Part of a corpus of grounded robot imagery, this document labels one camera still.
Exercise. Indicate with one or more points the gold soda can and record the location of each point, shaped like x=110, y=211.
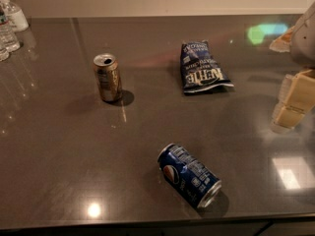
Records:
x=107, y=77

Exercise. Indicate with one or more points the blue chips bag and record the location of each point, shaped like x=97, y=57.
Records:
x=199, y=70

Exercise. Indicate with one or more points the white pump sanitizer bottle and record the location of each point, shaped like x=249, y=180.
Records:
x=15, y=15

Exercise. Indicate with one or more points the clear water bottle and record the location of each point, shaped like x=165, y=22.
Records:
x=7, y=35

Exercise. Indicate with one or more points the clear plastic bottle at edge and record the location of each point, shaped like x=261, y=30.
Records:
x=4, y=54

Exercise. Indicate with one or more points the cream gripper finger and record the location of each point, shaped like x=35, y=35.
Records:
x=282, y=43
x=296, y=99

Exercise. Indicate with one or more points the blue pepsi can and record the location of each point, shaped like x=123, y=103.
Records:
x=188, y=176

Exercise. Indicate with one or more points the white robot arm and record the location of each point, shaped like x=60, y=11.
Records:
x=302, y=47

